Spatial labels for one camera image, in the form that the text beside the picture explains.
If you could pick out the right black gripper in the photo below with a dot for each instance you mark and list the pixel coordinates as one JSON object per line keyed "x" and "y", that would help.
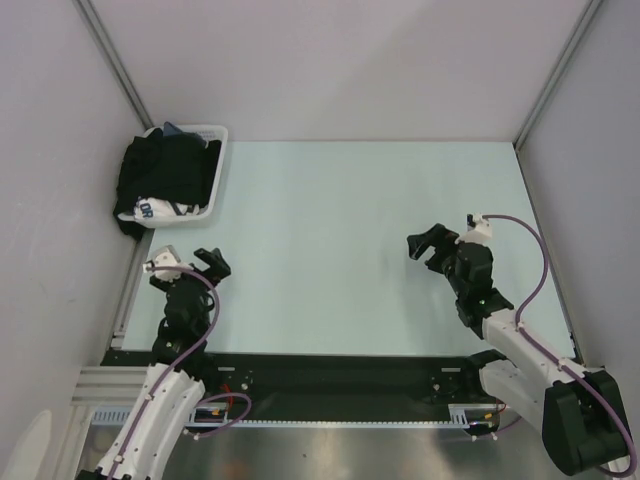
{"x": 439, "y": 237}

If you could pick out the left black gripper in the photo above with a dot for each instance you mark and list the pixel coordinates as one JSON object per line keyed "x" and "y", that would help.
{"x": 219, "y": 271}

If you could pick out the black tank top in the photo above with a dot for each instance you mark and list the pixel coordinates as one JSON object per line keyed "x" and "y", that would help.
{"x": 168, "y": 168}

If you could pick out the blue printed tank top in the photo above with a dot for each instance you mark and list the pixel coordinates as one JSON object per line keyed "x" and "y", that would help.
{"x": 170, "y": 130}

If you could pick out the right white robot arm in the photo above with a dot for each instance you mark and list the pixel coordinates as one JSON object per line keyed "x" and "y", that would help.
{"x": 578, "y": 412}

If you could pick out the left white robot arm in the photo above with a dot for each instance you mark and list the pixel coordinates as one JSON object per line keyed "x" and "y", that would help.
{"x": 177, "y": 375}

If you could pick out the white plastic laundry basket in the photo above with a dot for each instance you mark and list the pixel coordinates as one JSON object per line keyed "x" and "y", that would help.
{"x": 208, "y": 132}

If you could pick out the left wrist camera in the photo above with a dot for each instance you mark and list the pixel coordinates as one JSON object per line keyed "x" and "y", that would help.
{"x": 165, "y": 256}

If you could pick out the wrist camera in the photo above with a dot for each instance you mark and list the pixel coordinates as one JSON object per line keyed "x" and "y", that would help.
{"x": 479, "y": 230}
{"x": 165, "y": 256}

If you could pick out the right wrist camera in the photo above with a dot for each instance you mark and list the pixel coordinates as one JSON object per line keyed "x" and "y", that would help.
{"x": 479, "y": 230}

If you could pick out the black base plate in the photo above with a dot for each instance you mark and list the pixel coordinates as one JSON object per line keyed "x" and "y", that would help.
{"x": 348, "y": 388}

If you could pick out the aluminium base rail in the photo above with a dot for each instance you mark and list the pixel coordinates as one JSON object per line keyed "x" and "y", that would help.
{"x": 108, "y": 386}

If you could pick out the slotted cable duct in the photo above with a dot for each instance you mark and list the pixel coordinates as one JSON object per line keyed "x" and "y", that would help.
{"x": 457, "y": 417}

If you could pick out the right aluminium frame post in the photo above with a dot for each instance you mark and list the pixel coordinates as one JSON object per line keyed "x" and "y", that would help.
{"x": 559, "y": 70}

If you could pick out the aluminium frame post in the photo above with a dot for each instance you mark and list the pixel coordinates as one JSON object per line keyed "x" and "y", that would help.
{"x": 559, "y": 70}
{"x": 101, "y": 37}

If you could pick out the left aluminium frame post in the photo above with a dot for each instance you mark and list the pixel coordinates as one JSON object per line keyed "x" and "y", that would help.
{"x": 101, "y": 37}

